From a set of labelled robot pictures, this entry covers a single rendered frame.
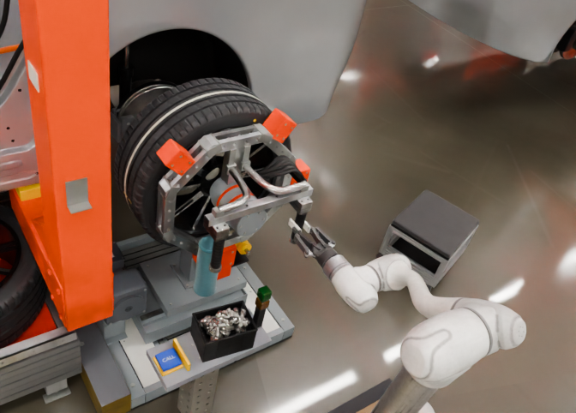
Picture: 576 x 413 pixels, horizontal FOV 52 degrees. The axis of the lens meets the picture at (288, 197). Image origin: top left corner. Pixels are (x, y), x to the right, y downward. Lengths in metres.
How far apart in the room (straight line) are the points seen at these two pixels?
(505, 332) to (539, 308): 2.05
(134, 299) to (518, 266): 2.28
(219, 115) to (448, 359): 1.10
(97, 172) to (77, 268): 0.37
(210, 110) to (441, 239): 1.54
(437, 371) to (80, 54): 1.10
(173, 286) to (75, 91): 1.34
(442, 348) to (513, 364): 1.82
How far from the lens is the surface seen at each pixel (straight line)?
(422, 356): 1.41
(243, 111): 2.07
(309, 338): 2.88
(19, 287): 2.35
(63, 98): 1.54
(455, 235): 3.17
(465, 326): 1.47
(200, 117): 2.01
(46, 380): 2.52
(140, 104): 2.44
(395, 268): 2.00
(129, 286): 2.43
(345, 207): 3.59
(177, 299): 2.63
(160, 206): 2.09
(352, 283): 1.95
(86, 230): 1.84
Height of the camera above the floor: 2.28
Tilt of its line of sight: 40 degrees down
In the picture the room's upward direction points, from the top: 14 degrees clockwise
